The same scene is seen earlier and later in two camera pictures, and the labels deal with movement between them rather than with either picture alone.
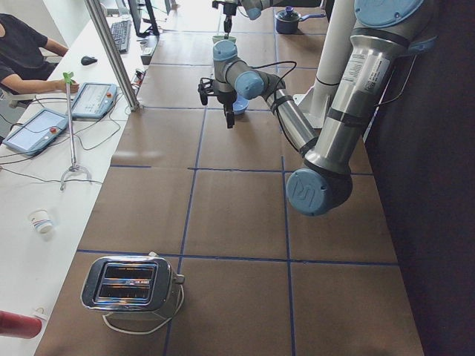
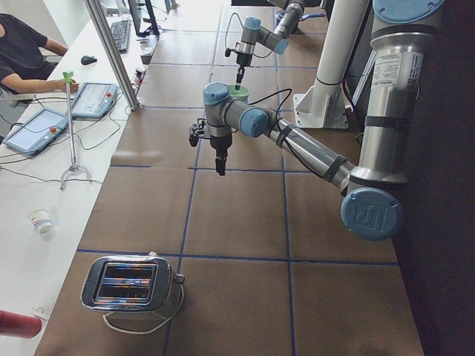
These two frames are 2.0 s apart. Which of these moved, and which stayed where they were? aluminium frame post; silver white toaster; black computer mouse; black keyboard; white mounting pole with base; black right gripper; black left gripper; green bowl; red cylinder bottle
Moved: green bowl; black right gripper; black left gripper
Stayed: black keyboard; black computer mouse; aluminium frame post; red cylinder bottle; white mounting pole with base; silver white toaster
